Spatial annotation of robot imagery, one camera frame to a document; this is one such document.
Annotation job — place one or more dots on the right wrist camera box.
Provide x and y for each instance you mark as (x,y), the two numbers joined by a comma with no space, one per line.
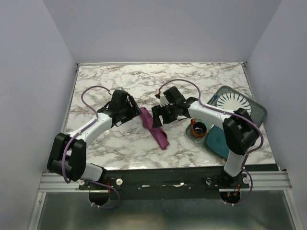
(174,96)

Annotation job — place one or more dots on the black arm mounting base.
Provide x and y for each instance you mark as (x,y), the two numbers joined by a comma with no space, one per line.
(172,183)

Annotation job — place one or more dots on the green floral serving tray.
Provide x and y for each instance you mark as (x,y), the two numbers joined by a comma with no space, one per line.
(258,115)

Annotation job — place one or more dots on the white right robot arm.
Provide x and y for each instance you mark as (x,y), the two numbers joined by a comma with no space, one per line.
(239,130)

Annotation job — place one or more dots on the aluminium frame rail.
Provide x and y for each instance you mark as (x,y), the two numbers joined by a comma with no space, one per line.
(262,181)

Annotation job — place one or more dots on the teal square plate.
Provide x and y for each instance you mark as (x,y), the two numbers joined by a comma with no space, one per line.
(216,142)

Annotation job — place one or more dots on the orange patterned mug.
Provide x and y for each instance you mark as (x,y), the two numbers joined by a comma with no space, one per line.
(198,129)

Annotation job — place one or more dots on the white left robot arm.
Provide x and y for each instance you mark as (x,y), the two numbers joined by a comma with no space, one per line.
(68,152)

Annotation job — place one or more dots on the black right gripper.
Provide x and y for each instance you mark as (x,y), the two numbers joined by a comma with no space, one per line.
(157,110)

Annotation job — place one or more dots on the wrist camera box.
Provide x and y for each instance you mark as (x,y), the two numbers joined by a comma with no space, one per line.
(118,100)
(174,96)

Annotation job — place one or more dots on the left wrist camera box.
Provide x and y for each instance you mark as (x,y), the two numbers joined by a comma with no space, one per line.
(118,100)

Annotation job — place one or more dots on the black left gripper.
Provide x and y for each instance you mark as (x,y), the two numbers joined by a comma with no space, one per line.
(135,110)

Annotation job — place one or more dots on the white blue striped plate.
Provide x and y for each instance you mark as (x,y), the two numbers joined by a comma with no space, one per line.
(233,101)

